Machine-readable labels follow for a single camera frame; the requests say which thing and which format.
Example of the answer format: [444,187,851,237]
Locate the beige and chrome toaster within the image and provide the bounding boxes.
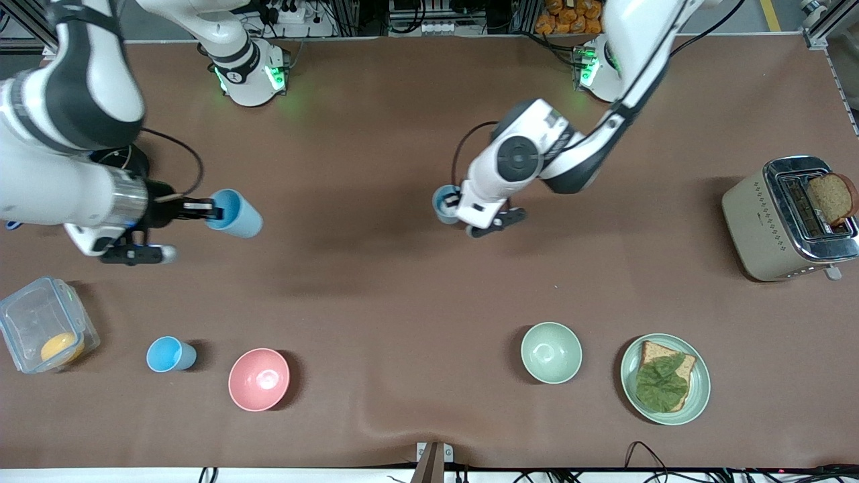
[722,156,859,282]

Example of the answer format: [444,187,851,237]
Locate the aluminium frame profile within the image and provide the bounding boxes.
[802,0,859,49]

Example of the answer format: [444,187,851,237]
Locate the green lettuce leaf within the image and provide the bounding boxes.
[636,354,691,410]

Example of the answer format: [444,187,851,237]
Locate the pink bowl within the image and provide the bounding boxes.
[228,347,291,412]

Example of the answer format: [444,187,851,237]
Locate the pale green bowl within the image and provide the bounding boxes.
[521,322,583,385]

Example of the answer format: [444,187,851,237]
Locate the black round pot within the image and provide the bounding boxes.
[89,143,150,180]

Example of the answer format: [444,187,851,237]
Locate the black cable loop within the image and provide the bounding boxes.
[624,441,673,470]

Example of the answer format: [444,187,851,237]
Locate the pale green plate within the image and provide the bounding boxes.
[620,333,711,426]

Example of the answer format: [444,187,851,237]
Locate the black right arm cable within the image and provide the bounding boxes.
[138,127,204,197]

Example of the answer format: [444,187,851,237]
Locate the orange packaged snacks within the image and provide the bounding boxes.
[535,0,605,34]

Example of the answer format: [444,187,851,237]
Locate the orange fruit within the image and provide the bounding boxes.
[40,332,86,366]

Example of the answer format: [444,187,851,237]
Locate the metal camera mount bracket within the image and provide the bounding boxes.
[416,441,454,483]

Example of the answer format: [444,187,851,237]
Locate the blue plastic cup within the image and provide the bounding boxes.
[205,189,264,239]
[146,335,197,373]
[432,184,464,225]

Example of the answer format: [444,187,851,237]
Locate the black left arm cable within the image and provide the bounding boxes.
[451,0,747,192]

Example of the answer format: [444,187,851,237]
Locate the brown bread slice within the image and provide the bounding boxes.
[807,173,859,226]

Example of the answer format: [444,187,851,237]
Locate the clear plastic lidded container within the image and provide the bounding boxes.
[0,276,101,374]

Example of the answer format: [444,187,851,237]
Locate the toasted bread slice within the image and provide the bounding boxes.
[636,340,697,413]

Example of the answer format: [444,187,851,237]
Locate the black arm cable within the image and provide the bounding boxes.
[451,0,747,192]
[138,127,204,197]

